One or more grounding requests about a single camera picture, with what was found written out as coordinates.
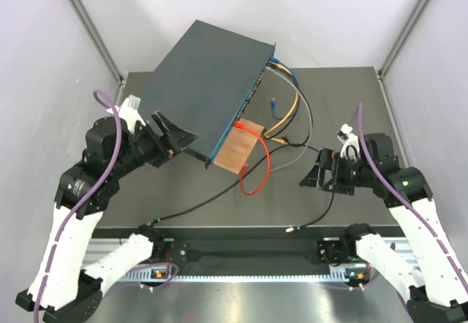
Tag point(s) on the wooden support block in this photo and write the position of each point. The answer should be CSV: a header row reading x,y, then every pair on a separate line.
x,y
236,149

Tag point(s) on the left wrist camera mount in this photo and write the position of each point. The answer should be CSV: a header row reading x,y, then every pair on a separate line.
x,y
128,111

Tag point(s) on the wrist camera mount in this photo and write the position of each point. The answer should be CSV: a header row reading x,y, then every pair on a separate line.
x,y
128,111
350,143

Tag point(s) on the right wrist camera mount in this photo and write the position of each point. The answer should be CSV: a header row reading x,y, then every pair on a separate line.
x,y
350,143

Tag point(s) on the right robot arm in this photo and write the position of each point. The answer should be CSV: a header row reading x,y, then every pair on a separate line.
x,y
435,290

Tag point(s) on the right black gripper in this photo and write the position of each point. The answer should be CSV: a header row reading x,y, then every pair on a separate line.
x,y
315,177

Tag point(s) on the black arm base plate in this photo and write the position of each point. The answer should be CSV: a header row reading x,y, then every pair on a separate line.
x,y
246,257

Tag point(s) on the aluminium rail frame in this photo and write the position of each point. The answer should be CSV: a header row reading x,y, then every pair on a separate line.
x,y
344,268

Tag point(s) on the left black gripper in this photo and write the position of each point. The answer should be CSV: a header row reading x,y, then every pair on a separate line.
x,y
171,143

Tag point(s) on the dark grey network switch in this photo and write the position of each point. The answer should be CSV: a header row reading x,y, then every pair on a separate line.
x,y
204,83

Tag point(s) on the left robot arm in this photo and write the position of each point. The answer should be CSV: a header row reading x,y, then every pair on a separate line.
x,y
65,290

